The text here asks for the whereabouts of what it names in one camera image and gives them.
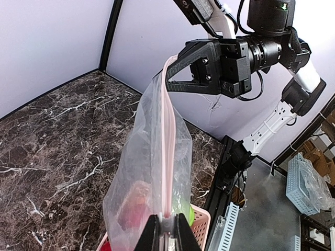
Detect pink plastic basket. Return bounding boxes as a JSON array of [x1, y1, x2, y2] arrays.
[[96, 204, 211, 251]]

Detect white cable duct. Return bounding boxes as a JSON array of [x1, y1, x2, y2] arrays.
[[207, 202, 240, 251]]

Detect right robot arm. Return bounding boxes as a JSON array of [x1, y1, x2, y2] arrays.
[[165, 1, 326, 194]]

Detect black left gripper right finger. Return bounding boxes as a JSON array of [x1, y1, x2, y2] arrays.
[[174, 213, 201, 251]]

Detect green apple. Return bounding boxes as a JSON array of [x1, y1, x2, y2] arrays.
[[186, 204, 195, 226]]

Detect clear zip top bag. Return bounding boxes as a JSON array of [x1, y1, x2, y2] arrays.
[[103, 56, 192, 250]]

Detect red ball fruit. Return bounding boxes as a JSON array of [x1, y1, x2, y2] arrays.
[[117, 181, 151, 231]]

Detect black right frame post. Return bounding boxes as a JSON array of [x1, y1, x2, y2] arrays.
[[98, 0, 123, 72]]

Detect light blue basket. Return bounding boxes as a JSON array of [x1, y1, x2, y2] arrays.
[[286, 153, 320, 216]]

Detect black front rail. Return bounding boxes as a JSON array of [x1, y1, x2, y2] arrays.
[[203, 135, 252, 251]]

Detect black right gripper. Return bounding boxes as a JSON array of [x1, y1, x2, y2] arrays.
[[166, 39, 252, 98]]

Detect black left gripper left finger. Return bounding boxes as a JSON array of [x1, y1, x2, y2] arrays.
[[134, 215, 160, 251]]

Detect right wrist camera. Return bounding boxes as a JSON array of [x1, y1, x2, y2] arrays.
[[174, 0, 238, 39]]

